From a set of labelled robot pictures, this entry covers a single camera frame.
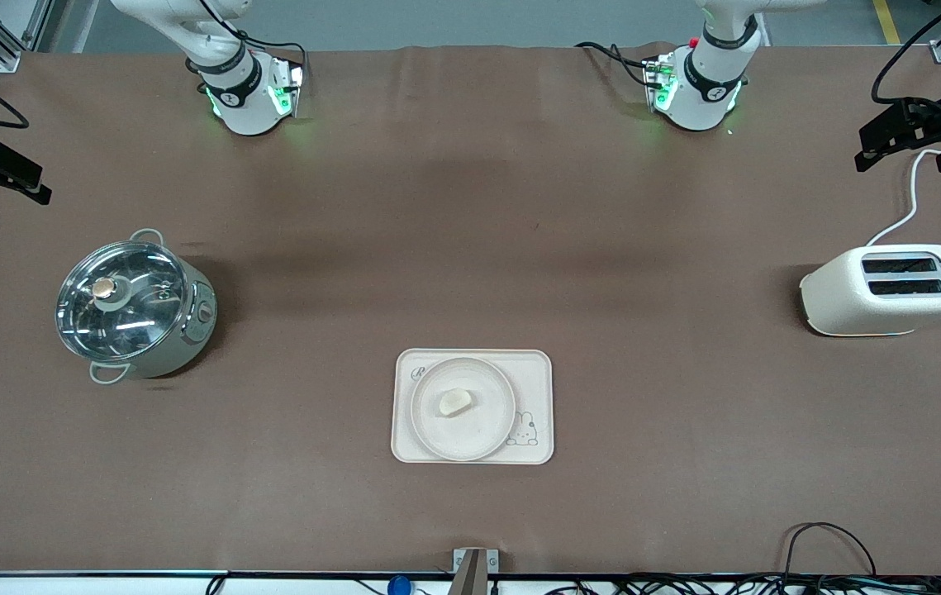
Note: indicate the cream two-slot toaster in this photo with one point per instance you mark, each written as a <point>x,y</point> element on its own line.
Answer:
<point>842,293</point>

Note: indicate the small blue round object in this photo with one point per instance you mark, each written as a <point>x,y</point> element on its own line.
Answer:
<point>399,587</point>

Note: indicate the metal bracket at table edge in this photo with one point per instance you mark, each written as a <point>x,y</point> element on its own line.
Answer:
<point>474,570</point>

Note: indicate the steel pot with glass lid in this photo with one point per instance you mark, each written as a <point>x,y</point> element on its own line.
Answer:
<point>197,330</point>

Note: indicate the brown table cloth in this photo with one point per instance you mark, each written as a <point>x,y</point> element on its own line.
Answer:
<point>470,207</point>

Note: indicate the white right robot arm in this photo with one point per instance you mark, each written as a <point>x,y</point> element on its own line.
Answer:
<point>239,103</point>

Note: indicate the small white bun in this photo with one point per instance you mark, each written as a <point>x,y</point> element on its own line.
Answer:
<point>455,402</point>

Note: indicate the glass pot lid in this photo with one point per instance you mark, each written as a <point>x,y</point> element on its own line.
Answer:
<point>140,322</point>

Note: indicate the cream rabbit print tray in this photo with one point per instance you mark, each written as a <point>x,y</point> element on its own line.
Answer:
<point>532,372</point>

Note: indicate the cream round plate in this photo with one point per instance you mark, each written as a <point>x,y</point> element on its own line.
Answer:
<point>470,438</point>

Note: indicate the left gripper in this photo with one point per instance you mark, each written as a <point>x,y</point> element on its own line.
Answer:
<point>938,121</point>

